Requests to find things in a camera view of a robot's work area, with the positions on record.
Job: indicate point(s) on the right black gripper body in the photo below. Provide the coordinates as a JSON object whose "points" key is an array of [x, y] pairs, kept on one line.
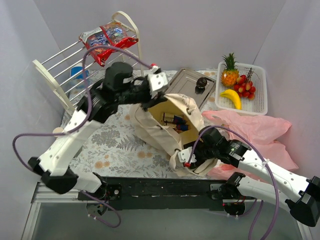
{"points": [[197, 155]]}

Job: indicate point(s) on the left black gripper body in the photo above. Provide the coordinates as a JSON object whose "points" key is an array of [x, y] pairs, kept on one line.
{"points": [[152, 99]]}

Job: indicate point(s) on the blue energy drink can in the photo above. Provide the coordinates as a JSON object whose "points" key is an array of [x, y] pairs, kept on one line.
{"points": [[179, 120]]}

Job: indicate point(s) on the beige canvas tote bag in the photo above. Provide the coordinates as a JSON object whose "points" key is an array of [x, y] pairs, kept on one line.
{"points": [[150, 128]]}

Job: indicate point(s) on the cream metal shoe rack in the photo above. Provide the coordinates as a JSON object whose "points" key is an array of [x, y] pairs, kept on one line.
{"points": [[56, 71]]}

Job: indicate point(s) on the pink plastic grocery bag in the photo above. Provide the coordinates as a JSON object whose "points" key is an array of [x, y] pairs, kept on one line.
{"points": [[262, 131]]}

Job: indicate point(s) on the red snack bag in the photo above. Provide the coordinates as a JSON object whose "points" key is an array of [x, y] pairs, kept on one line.
{"points": [[112, 34]]}

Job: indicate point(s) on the toy banana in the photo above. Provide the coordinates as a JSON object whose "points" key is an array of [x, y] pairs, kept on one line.
{"points": [[233, 96]]}

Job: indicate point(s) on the dark purple toy plum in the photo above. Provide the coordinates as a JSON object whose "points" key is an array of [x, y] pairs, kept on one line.
{"points": [[201, 83]]}

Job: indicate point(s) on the red toy fruit with stem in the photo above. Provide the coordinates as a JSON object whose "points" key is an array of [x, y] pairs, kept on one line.
{"points": [[244, 86]]}

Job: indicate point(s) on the toy pineapple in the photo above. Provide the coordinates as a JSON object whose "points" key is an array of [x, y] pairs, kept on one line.
{"points": [[230, 73]]}

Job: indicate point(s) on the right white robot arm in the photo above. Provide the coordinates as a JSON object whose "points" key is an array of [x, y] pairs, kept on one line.
{"points": [[302, 193]]}

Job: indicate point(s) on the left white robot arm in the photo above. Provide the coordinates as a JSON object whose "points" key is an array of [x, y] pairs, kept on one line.
{"points": [[53, 166]]}

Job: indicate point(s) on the blue white container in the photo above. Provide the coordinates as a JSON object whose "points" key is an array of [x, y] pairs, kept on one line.
{"points": [[76, 73]]}

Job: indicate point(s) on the steel tray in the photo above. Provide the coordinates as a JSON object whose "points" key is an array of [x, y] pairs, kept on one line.
{"points": [[184, 82]]}

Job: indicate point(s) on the white plastic basket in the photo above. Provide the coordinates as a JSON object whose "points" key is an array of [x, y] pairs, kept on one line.
{"points": [[257, 106]]}

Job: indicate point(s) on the floral table mat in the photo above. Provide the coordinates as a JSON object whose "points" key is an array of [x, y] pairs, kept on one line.
{"points": [[115, 150]]}

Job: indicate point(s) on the grey soap dispenser bottle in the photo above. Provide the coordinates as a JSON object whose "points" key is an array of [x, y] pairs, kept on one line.
{"points": [[57, 131]]}

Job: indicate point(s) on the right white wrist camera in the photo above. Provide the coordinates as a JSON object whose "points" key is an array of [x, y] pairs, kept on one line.
{"points": [[187, 157]]}

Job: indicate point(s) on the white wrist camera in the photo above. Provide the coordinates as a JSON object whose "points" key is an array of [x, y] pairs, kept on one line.
{"points": [[187, 157], [157, 82]]}

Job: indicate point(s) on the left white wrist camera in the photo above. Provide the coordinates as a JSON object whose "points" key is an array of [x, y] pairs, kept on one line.
{"points": [[157, 82]]}

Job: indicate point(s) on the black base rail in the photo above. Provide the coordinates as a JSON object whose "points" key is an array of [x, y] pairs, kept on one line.
{"points": [[128, 193]]}

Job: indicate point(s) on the aluminium frame rail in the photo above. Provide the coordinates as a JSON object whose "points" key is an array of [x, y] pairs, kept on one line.
{"points": [[43, 194]]}

